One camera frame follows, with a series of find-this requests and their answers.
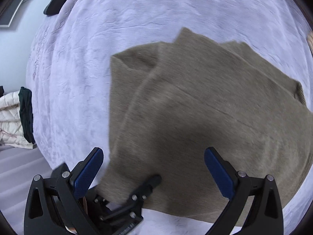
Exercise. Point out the striped beige fleece garment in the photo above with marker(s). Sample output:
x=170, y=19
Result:
x=310, y=41

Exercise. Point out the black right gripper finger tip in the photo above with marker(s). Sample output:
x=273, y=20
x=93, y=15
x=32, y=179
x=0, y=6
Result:
x=145, y=189

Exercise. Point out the olive brown knit sweater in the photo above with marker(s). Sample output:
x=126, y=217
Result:
x=170, y=101

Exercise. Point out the white quilted jacket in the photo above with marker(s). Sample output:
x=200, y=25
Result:
x=10, y=122

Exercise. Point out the lavender embossed bed blanket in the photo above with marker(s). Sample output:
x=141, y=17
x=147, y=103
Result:
x=70, y=77

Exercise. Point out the dark green garment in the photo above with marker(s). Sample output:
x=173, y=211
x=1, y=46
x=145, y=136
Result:
x=26, y=114

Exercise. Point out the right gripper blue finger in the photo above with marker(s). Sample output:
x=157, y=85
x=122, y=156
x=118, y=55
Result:
x=41, y=214
x=265, y=215

